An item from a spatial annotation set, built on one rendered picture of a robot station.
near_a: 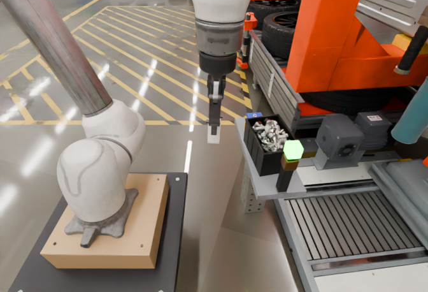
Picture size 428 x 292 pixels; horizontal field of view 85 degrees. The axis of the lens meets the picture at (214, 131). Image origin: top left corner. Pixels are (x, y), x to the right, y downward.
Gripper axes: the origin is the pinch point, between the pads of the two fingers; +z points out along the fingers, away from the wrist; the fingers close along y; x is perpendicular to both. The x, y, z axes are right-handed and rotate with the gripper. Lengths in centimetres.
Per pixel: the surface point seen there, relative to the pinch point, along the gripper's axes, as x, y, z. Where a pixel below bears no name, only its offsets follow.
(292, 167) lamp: 23.5, -3.1, 14.0
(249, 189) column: 17, -24, 51
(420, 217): 93, -17, 55
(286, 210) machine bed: 37, -22, 63
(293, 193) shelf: 27.7, -4.7, 28.0
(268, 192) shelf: 19.3, -4.4, 27.8
